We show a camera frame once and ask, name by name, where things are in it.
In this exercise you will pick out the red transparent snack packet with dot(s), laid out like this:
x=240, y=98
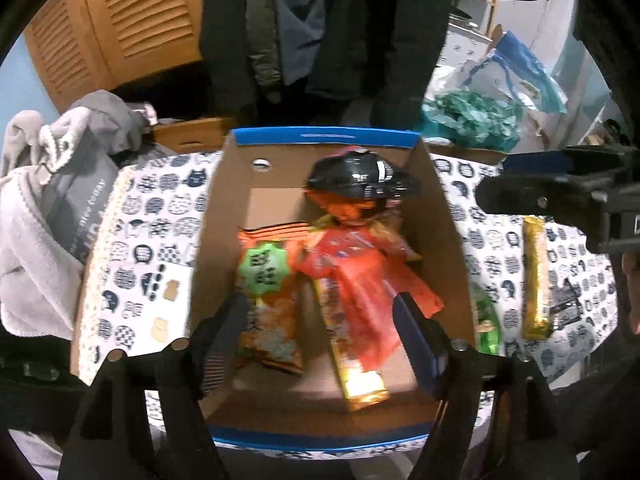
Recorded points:
x=360, y=280

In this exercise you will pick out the blue plastic bag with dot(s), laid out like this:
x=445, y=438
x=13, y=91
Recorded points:
x=530, y=75

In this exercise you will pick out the light grey fleece blanket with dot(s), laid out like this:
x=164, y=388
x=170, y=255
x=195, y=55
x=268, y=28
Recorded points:
x=30, y=240

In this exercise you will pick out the dark green hanging coat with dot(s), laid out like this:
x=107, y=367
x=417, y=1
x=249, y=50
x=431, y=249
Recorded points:
x=235, y=35

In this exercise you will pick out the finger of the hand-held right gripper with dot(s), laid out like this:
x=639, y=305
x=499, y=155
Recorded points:
x=540, y=162
x=530, y=195

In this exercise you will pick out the grey jacket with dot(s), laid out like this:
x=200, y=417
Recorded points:
x=110, y=120

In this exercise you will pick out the small brown cardboard box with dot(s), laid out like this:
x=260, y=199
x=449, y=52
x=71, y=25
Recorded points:
x=190, y=135

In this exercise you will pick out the black lid noodle cup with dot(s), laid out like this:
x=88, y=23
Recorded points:
x=360, y=180

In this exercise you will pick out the green crumpled paper box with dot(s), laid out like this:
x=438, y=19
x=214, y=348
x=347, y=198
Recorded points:
x=470, y=120

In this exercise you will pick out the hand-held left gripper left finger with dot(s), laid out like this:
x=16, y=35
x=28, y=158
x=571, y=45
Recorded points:
x=225, y=330

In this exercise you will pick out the wooden louvred door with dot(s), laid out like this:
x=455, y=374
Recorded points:
x=115, y=25

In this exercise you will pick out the grey printed bag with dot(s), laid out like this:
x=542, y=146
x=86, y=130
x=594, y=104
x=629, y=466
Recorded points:
x=75, y=210

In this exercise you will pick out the grey-blue hanging jacket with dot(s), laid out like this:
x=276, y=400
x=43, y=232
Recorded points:
x=300, y=15

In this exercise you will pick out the cat print tablecloth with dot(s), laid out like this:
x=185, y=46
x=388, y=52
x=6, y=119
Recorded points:
x=150, y=240

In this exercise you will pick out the gold snack packet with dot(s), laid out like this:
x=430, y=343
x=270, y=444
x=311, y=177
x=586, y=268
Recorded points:
x=536, y=280
x=357, y=380

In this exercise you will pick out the wooden shelf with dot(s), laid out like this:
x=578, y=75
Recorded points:
x=480, y=5

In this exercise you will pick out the person's right hand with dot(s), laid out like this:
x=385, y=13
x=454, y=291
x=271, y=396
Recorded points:
x=632, y=295

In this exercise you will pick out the black hanging coat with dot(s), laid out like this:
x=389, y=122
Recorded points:
x=385, y=35

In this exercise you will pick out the group of shoes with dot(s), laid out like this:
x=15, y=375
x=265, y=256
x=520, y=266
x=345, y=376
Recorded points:
x=612, y=132

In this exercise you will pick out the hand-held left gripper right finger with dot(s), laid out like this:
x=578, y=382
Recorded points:
x=415, y=340

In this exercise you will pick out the large brown cardboard box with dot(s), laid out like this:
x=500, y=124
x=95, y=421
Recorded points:
x=470, y=154

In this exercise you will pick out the orange snack packet green badge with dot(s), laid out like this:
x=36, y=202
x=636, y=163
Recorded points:
x=267, y=300

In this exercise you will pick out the orange yellow patterned snack packet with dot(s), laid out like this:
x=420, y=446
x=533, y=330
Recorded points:
x=395, y=240

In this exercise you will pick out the cardboard box with blue rim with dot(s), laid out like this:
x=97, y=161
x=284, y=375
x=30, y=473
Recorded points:
x=270, y=205

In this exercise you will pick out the white plastic bag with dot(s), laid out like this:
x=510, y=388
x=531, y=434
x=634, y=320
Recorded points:
x=465, y=77

